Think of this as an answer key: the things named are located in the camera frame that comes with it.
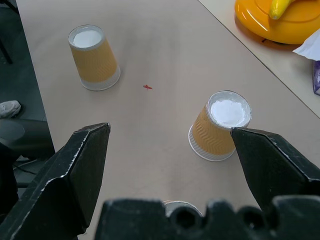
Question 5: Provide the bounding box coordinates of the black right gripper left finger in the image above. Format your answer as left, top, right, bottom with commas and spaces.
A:
0, 122, 112, 240

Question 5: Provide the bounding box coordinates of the orange ribbed paper cup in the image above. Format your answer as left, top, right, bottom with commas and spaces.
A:
67, 24, 122, 92
188, 90, 253, 162

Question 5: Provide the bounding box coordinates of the yellow banana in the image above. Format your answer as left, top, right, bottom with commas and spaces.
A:
268, 0, 296, 21

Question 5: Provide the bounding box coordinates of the orange plastic plate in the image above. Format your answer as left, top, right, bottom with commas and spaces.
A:
234, 0, 320, 45

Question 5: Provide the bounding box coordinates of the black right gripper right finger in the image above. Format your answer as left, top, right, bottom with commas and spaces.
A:
230, 126, 320, 212

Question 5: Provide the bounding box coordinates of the white sneaker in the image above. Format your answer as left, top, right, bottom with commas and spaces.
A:
0, 100, 22, 119

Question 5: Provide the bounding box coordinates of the purple tissue pack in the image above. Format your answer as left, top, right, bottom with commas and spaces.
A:
312, 59, 320, 96

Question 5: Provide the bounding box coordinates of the white tissue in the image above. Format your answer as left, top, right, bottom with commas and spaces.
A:
292, 31, 320, 62

